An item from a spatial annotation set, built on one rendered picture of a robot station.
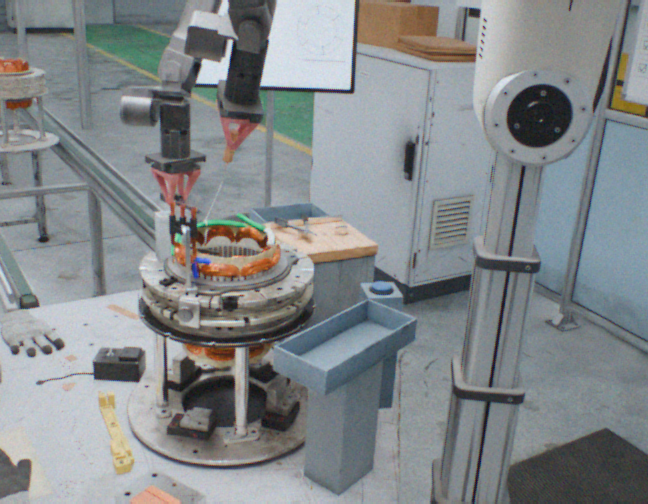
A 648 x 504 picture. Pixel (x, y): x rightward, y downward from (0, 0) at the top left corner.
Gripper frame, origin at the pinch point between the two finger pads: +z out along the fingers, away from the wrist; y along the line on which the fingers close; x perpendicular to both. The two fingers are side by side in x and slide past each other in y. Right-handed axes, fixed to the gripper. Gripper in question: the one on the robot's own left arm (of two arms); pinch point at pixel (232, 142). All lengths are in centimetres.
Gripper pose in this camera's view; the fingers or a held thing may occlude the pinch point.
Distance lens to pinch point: 132.2
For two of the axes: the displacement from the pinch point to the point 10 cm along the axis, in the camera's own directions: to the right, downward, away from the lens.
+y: 2.1, 6.6, -7.2
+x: 9.5, 0.4, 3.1
